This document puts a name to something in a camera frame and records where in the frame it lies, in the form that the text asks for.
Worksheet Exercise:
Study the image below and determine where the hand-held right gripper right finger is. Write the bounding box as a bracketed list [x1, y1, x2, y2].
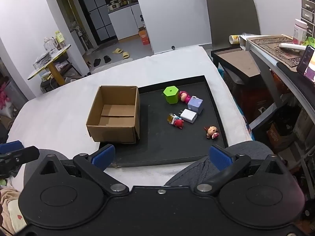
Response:
[194, 145, 286, 195]

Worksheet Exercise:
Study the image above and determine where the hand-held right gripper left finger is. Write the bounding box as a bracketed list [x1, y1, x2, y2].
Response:
[39, 145, 130, 196]

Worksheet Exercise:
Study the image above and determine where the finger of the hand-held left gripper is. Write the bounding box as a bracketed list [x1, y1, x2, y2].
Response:
[0, 146, 40, 178]
[0, 141, 24, 154]

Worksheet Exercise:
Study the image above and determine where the brown cardboard box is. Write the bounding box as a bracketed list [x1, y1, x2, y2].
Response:
[86, 85, 141, 144]

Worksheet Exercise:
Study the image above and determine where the brown-haired doll figurine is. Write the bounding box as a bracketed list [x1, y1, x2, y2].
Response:
[203, 125, 219, 140]

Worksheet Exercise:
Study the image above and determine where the white charger plug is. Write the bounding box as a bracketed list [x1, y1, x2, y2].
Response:
[179, 109, 198, 124]

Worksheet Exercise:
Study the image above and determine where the red and blue figurine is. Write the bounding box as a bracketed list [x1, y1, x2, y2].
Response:
[167, 113, 184, 129]

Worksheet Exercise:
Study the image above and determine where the small lavender box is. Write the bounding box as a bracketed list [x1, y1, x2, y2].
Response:
[187, 95, 204, 115]

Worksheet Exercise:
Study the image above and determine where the black tray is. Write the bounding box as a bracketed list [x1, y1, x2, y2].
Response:
[98, 75, 228, 169]

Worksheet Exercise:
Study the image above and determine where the person's right leg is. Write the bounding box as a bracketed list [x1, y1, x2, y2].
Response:
[164, 141, 275, 187]

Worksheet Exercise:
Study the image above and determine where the pink plush toy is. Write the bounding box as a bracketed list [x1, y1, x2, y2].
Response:
[0, 79, 11, 111]

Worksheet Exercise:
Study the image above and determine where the beige printed cloth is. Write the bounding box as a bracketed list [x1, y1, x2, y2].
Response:
[0, 187, 27, 234]

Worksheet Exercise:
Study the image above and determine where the pink figurine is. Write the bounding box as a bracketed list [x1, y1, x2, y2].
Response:
[178, 91, 193, 104]

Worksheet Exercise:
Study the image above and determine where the green hexagonal container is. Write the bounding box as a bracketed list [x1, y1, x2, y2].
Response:
[163, 86, 181, 104]

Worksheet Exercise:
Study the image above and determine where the round table yellow leg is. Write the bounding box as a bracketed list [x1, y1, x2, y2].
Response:
[27, 44, 72, 86]

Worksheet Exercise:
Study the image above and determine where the black side table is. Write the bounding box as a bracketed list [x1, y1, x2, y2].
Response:
[211, 47, 262, 84]

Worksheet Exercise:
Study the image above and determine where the grey desk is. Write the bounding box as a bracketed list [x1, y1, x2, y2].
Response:
[246, 36, 315, 133]

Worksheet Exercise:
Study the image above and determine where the glass jar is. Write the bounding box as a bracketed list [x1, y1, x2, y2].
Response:
[44, 37, 56, 53]

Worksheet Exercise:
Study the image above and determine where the brown carved desk mat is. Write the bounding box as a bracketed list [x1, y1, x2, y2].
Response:
[251, 36, 306, 67]

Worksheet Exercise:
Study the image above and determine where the orange box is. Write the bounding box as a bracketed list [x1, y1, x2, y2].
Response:
[138, 29, 150, 45]

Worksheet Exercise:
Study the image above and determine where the smartphone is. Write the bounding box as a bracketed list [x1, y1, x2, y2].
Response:
[296, 45, 315, 83]

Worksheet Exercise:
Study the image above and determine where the white handheld device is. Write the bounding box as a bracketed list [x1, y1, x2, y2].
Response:
[279, 42, 308, 52]

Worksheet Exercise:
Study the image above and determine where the white cabinet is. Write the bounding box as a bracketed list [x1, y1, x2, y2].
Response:
[108, 4, 144, 41]

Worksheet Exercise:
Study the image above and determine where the grey chair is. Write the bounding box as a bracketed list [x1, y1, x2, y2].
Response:
[206, 0, 261, 52]

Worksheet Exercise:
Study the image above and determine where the black-framed glass door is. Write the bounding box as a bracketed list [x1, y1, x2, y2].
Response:
[72, 0, 117, 46]

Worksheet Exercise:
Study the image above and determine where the white bottle pink label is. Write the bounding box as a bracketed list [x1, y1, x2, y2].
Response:
[293, 19, 308, 45]

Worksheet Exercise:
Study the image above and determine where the grey drawer unit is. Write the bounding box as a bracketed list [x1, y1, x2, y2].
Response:
[301, 0, 315, 36]

